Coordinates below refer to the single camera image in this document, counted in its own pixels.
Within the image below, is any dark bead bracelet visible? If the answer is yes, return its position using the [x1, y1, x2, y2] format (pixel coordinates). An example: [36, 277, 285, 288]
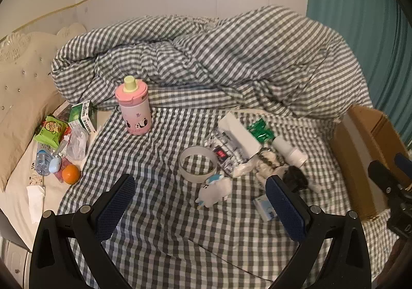
[257, 149, 284, 169]

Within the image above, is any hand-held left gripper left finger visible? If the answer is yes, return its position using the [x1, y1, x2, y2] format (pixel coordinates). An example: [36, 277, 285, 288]
[29, 174, 136, 289]

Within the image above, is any white unicorn plush toy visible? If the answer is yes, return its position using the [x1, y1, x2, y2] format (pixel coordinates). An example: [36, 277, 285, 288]
[195, 173, 233, 209]

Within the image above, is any teal curtain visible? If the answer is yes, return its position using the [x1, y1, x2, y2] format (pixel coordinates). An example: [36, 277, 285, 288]
[306, 0, 412, 154]

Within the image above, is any clear plastic bag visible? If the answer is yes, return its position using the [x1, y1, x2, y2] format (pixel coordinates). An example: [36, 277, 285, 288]
[66, 126, 89, 161]

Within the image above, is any orange fruit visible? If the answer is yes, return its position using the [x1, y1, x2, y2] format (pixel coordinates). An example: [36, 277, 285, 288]
[62, 164, 81, 185]

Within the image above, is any white paper tissue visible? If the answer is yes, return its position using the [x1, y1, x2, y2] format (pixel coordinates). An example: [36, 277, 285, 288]
[27, 185, 46, 224]

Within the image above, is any beige pillow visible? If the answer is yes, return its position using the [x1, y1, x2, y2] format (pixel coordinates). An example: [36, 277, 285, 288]
[0, 96, 66, 193]

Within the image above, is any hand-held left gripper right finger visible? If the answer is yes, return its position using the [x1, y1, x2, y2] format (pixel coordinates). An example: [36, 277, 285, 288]
[265, 176, 372, 289]

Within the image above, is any white tape roll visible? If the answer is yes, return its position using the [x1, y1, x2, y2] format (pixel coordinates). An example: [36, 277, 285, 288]
[178, 145, 218, 184]

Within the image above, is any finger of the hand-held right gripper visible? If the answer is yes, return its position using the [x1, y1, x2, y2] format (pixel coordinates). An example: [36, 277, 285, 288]
[393, 152, 412, 183]
[368, 160, 404, 196]

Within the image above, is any black and white plush toy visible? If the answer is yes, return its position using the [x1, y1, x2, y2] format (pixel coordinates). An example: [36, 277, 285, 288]
[256, 160, 322, 194]

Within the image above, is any green sachet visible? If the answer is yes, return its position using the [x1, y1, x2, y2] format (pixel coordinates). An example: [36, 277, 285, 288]
[247, 118, 274, 144]

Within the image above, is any pink drinking bottle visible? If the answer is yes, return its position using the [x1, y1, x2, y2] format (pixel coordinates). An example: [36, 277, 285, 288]
[115, 76, 152, 135]

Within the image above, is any blue white tissue pack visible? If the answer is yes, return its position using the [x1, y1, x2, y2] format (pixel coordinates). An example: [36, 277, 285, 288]
[252, 196, 279, 222]

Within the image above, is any brown cardboard box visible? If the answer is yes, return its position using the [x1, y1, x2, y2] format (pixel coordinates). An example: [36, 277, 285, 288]
[331, 105, 412, 222]

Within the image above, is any grey checked duvet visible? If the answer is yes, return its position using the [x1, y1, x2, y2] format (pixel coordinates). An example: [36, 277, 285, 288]
[51, 5, 374, 122]

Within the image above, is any white bed sheet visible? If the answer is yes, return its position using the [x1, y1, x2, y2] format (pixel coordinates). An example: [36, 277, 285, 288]
[0, 105, 113, 251]

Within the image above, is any cream tufted headboard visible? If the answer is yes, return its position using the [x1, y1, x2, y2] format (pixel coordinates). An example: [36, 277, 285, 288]
[0, 22, 87, 122]

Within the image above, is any small clear water bottle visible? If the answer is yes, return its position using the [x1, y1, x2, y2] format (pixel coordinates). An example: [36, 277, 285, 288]
[35, 144, 55, 177]

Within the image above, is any green and white medicine box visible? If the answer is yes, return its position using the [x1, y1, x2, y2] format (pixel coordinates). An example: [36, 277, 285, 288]
[68, 100, 98, 133]

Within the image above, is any white squeeze tube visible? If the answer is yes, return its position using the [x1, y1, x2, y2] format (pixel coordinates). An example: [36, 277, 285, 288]
[272, 137, 308, 168]

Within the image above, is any green snack packet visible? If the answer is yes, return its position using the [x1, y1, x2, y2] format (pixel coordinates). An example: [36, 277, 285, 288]
[34, 116, 68, 148]

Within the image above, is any small light blue case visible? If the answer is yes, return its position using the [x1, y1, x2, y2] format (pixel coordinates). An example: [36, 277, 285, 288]
[48, 156, 63, 175]

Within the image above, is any long white box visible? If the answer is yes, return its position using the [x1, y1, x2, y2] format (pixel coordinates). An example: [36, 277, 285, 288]
[219, 112, 262, 158]

